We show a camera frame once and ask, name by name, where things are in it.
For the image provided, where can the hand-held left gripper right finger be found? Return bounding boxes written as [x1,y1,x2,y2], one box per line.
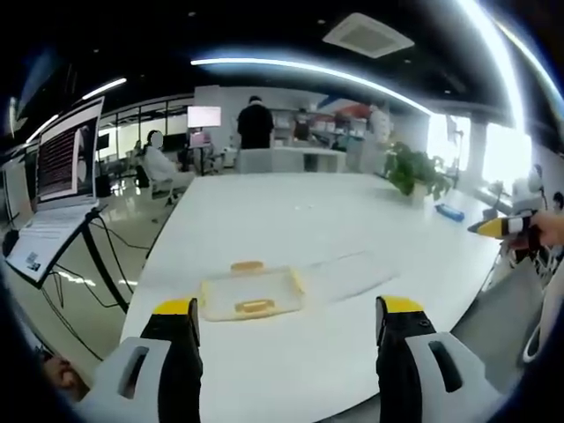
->
[375,294,508,423]

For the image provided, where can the person's left hand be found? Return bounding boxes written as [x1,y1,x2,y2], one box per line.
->
[41,355,89,403]

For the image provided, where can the bright standing screen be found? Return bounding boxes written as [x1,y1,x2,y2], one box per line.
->
[186,105,223,130]

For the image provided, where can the ceiling air conditioner vent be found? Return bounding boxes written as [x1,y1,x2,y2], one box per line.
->
[322,11,416,60]

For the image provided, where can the clear plastic box yellow clips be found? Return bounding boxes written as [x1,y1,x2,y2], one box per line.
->
[197,259,308,323]

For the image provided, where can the person's right hand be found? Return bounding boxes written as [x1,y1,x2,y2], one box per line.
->
[534,210,564,246]

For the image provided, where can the black laptop stand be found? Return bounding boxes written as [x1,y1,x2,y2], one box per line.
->
[39,203,133,315]

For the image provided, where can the long ceiling light strip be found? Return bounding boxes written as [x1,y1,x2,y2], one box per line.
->
[189,56,433,116]

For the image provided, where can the black floor cable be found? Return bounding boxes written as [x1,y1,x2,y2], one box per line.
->
[41,215,153,362]

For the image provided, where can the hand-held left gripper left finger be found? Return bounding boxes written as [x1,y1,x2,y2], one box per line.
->
[72,297,204,423]

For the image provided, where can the green potted plant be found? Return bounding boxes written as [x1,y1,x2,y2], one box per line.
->
[382,140,455,206]

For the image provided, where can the blue flat object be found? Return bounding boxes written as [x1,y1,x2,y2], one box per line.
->
[433,203,466,222]

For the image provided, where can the open silver laptop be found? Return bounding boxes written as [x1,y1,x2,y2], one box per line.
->
[3,95,107,288]

